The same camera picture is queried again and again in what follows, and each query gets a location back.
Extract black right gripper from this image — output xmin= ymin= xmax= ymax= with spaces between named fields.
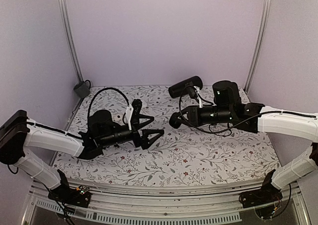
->
xmin=172 ymin=105 xmax=234 ymax=128

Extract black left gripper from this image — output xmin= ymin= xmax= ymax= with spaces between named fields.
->
xmin=100 ymin=114 xmax=164 ymax=149

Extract black round earbud case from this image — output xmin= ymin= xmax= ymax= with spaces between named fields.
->
xmin=169 ymin=112 xmax=183 ymax=129

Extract white earbud charging case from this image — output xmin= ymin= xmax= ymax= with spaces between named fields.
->
xmin=113 ymin=114 xmax=125 ymax=122

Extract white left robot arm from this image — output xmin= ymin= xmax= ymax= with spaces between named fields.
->
xmin=0 ymin=110 xmax=164 ymax=202

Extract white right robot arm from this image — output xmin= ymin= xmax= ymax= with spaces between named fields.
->
xmin=169 ymin=80 xmax=318 ymax=203

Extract black cylindrical speaker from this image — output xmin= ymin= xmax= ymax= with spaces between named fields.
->
xmin=168 ymin=76 xmax=203 ymax=98

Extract floral patterned table mat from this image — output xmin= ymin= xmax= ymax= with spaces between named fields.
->
xmin=53 ymin=85 xmax=280 ymax=187

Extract grey mug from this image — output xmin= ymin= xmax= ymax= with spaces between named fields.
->
xmin=73 ymin=79 xmax=91 ymax=99

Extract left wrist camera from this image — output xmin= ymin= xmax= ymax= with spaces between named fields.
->
xmin=123 ymin=99 xmax=142 ymax=131

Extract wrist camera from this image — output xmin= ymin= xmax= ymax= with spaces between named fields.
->
xmin=123 ymin=99 xmax=142 ymax=131
xmin=187 ymin=85 xmax=203 ymax=108

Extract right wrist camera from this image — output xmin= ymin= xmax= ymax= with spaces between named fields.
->
xmin=187 ymin=85 xmax=203 ymax=108

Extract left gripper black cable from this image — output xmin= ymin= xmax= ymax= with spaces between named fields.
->
xmin=86 ymin=87 xmax=131 ymax=121

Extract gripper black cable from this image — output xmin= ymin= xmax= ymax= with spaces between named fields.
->
xmin=179 ymin=85 xmax=261 ymax=138
xmin=86 ymin=87 xmax=131 ymax=121

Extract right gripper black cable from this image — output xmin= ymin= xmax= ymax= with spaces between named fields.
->
xmin=179 ymin=85 xmax=261 ymax=138

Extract aluminium front rail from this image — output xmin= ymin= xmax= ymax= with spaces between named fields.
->
xmin=23 ymin=177 xmax=309 ymax=225

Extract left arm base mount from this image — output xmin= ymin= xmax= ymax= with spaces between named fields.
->
xmin=48 ymin=169 xmax=92 ymax=208

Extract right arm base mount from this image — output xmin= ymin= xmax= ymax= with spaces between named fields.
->
xmin=238 ymin=169 xmax=283 ymax=208

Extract right aluminium frame post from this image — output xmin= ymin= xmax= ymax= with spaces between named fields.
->
xmin=244 ymin=0 xmax=271 ymax=94

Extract aluminium frame post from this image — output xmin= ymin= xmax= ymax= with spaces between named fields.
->
xmin=56 ymin=0 xmax=84 ymax=83
xmin=244 ymin=0 xmax=271 ymax=94

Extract left aluminium frame post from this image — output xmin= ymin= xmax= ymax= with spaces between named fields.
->
xmin=56 ymin=0 xmax=84 ymax=83

